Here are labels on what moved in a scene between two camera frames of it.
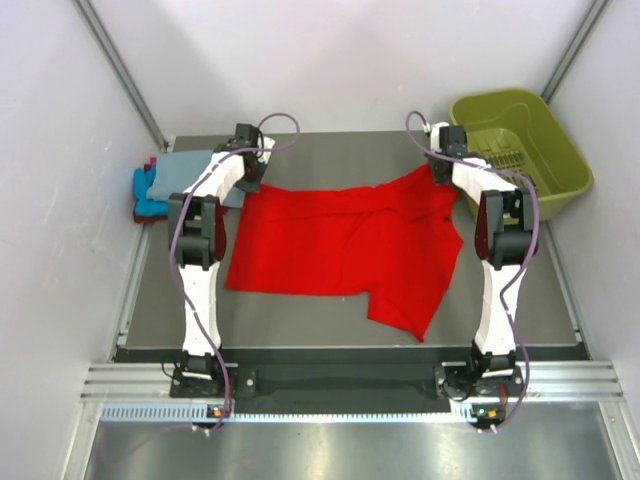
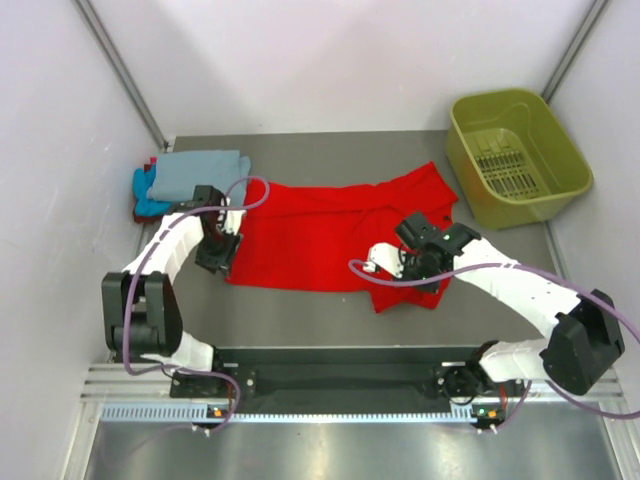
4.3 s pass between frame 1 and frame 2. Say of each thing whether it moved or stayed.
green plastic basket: stayed
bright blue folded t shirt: stayed
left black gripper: moved
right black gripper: moved
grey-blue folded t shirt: stayed
